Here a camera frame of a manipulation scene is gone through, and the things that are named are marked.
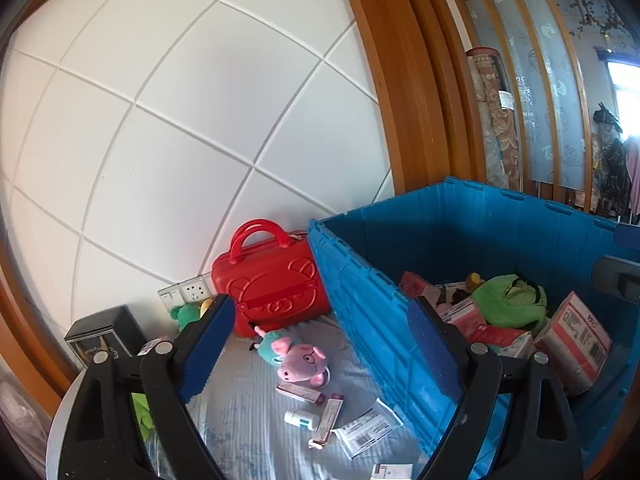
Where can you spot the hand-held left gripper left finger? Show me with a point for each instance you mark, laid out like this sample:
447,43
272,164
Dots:
210,345

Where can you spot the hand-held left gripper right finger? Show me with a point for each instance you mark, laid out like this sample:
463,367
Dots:
430,355

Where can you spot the red packet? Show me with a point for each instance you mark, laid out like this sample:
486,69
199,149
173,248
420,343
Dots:
417,285

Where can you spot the red white medicine box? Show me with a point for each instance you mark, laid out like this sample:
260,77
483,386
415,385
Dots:
500,337

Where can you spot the white and red parcel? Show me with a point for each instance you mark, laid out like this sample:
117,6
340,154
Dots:
575,345

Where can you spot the small yellow brown object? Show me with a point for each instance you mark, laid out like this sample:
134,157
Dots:
474,280

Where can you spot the teal white medicine box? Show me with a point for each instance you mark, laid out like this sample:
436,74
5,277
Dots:
390,471

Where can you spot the blue plastic crate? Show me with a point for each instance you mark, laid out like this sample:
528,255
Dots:
450,230

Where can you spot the dark green plush toy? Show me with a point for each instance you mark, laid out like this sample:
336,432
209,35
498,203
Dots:
187,315

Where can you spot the small pink tissue pack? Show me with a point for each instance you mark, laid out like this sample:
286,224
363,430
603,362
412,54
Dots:
157,344

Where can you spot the red plastic suitcase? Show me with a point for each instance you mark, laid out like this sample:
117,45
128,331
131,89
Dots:
270,290

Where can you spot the pink pig plush toy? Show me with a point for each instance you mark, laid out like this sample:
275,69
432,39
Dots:
300,360

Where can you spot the black gift box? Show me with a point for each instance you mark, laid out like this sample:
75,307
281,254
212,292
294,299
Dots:
115,325

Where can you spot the white wipes packet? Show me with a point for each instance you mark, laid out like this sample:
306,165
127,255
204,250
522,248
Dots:
367,430

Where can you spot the hanging dark clothes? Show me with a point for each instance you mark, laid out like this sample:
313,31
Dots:
615,170

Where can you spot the white box with pink edge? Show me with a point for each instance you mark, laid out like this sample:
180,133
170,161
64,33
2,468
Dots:
330,417

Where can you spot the white bottle with teal label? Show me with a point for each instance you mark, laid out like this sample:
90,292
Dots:
302,419

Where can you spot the frosted glass partition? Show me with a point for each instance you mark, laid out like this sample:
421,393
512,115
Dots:
545,110

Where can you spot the bright window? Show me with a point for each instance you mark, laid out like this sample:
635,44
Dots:
627,90

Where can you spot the rolled patterned carpet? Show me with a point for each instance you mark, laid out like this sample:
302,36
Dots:
492,125

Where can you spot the hanging vine decoration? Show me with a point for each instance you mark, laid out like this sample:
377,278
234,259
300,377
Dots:
600,15

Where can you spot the white wall socket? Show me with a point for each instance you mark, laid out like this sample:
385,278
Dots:
196,289

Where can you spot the white wall switch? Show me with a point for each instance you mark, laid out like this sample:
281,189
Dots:
170,295

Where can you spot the wooden door frame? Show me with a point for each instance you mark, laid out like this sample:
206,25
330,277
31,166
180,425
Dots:
35,340

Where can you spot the wooden partition frame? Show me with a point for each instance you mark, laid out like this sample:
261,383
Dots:
400,85

